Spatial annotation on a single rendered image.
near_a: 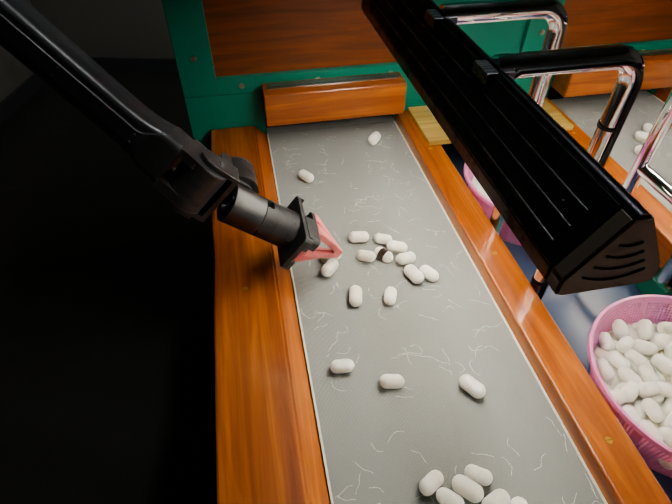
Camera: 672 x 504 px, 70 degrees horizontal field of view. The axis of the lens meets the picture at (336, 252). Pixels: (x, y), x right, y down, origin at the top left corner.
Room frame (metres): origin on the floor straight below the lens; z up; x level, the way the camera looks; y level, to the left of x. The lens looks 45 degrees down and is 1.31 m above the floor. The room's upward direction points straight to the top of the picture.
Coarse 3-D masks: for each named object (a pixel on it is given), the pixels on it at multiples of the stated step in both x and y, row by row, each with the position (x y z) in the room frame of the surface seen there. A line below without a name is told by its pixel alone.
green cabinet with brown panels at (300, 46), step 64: (192, 0) 0.94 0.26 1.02; (256, 0) 0.97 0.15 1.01; (320, 0) 1.00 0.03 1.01; (448, 0) 1.03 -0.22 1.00; (576, 0) 1.10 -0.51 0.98; (640, 0) 1.13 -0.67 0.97; (192, 64) 0.93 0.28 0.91; (256, 64) 0.97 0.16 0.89; (320, 64) 1.00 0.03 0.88; (384, 64) 1.01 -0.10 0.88
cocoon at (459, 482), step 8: (456, 480) 0.20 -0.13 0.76; (464, 480) 0.20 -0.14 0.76; (472, 480) 0.20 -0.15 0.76; (456, 488) 0.19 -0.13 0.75; (464, 488) 0.19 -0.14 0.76; (472, 488) 0.19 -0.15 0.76; (480, 488) 0.19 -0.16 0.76; (464, 496) 0.18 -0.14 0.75; (472, 496) 0.18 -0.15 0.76; (480, 496) 0.18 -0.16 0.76
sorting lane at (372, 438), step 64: (384, 128) 0.98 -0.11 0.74; (320, 192) 0.74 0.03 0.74; (384, 192) 0.74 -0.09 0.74; (448, 256) 0.57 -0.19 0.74; (320, 320) 0.43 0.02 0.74; (384, 320) 0.43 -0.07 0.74; (448, 320) 0.43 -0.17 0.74; (320, 384) 0.33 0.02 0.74; (448, 384) 0.33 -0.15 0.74; (512, 384) 0.33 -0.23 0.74; (384, 448) 0.24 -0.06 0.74; (448, 448) 0.24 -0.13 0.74; (512, 448) 0.24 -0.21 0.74; (576, 448) 0.24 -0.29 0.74
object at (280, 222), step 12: (276, 204) 0.53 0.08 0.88; (300, 204) 0.56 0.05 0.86; (276, 216) 0.51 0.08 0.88; (288, 216) 0.52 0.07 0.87; (300, 216) 0.53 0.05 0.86; (264, 228) 0.49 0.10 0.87; (276, 228) 0.50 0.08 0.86; (288, 228) 0.51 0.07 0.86; (300, 228) 0.51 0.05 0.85; (264, 240) 0.50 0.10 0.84; (276, 240) 0.50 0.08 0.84; (288, 240) 0.50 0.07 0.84; (300, 240) 0.49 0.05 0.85; (312, 240) 0.49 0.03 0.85; (288, 252) 0.49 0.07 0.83; (288, 264) 0.48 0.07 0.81
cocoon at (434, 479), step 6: (432, 474) 0.21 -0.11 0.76; (438, 474) 0.21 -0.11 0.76; (426, 480) 0.20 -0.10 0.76; (432, 480) 0.20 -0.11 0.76; (438, 480) 0.20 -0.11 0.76; (420, 486) 0.19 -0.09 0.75; (426, 486) 0.19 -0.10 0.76; (432, 486) 0.19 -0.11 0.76; (438, 486) 0.19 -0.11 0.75; (426, 492) 0.19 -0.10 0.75; (432, 492) 0.19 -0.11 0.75
